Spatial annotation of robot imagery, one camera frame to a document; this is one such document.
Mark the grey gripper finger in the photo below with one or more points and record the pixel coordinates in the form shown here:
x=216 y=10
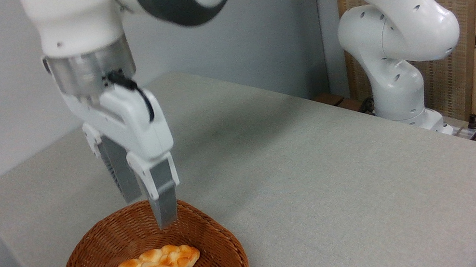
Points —
x=124 y=178
x=164 y=195

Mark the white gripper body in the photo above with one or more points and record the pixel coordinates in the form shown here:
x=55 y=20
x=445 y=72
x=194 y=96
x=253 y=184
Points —
x=139 y=126

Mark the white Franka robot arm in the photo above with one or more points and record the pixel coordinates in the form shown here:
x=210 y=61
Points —
x=395 y=27

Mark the black plug at robot base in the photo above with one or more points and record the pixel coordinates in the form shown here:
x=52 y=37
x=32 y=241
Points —
x=474 y=122

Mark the brown wicker basket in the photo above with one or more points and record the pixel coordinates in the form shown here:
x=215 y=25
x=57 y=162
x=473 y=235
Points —
x=217 y=264

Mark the grey tablecloth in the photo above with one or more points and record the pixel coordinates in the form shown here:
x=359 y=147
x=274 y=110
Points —
x=348 y=173

